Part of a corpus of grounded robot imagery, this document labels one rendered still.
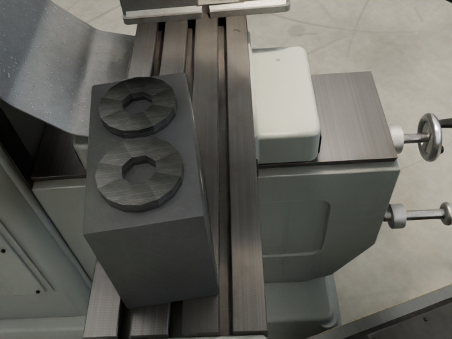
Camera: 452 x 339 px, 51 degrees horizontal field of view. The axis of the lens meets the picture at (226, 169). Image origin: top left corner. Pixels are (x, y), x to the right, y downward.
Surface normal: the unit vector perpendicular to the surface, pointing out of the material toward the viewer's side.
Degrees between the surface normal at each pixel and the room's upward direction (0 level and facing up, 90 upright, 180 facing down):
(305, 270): 90
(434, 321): 0
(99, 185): 0
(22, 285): 89
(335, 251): 90
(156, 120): 0
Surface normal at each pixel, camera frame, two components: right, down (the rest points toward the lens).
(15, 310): 0.00, 0.65
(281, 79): -0.07, -0.62
